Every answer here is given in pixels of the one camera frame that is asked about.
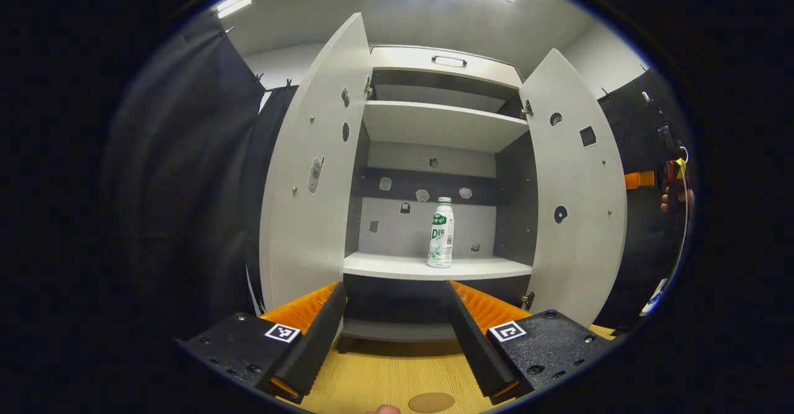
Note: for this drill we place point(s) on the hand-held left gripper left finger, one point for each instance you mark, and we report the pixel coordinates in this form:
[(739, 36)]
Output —
[(313, 346)]

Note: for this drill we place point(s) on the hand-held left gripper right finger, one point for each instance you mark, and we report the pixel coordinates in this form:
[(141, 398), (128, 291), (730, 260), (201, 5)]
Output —
[(477, 346)]

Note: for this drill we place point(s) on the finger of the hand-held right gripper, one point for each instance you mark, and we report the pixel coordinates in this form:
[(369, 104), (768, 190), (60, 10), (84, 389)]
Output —
[(639, 180)]

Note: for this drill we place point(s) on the grey cabinet door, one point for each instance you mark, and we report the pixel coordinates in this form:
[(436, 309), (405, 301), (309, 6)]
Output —
[(310, 228), (583, 259)]

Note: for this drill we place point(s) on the white green-label drink bottle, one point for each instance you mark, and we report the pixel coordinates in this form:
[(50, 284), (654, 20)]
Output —
[(440, 240)]

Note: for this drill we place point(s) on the round brown coaster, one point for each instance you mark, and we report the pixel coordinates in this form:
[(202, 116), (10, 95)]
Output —
[(431, 402)]

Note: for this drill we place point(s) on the grey cabinet shelf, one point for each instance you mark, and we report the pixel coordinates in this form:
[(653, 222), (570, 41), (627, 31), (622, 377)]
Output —
[(440, 125), (397, 266)]

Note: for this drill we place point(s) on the white side table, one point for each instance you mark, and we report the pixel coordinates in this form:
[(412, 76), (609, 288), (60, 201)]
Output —
[(654, 296)]

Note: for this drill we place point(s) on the black backdrop cloth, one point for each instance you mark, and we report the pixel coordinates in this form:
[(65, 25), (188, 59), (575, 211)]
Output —
[(186, 184)]

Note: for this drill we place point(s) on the narrow ceiling light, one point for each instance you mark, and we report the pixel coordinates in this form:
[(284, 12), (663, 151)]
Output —
[(234, 3)]

